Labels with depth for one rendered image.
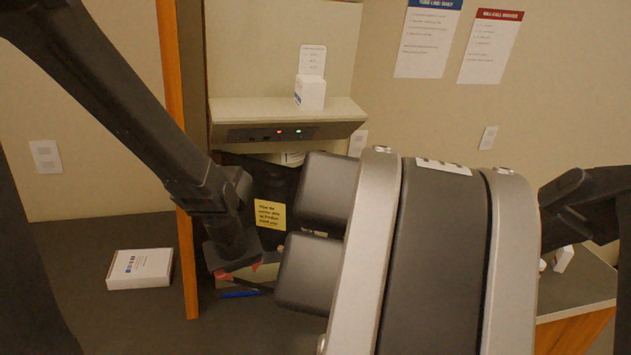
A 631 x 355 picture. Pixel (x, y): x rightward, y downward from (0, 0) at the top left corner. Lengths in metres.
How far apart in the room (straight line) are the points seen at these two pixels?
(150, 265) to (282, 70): 0.68
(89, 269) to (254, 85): 0.75
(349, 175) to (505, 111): 1.71
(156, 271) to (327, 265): 1.05
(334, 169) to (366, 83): 1.28
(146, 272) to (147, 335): 0.18
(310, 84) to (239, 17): 0.19
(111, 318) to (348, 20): 0.92
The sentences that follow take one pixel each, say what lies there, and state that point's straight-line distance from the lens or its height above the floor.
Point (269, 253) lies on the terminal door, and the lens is 0.99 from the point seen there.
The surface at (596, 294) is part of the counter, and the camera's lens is 1.58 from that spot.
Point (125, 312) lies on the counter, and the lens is 1.17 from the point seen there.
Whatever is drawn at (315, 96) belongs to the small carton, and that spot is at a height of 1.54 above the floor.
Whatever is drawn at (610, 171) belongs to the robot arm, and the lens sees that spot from 0.60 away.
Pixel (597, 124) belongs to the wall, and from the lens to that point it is 2.34.
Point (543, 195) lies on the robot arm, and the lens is 0.63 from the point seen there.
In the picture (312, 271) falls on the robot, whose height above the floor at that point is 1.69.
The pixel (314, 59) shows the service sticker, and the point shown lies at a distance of 0.87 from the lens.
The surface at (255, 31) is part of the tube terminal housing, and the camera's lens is 0.83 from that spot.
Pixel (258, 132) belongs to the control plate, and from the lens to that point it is 0.81.
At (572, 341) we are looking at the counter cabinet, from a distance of 1.77.
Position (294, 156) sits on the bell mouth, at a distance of 0.98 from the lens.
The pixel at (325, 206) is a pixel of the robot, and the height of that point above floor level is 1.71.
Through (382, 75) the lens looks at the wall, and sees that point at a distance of 1.45.
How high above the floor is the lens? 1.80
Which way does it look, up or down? 31 degrees down
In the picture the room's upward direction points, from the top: 7 degrees clockwise
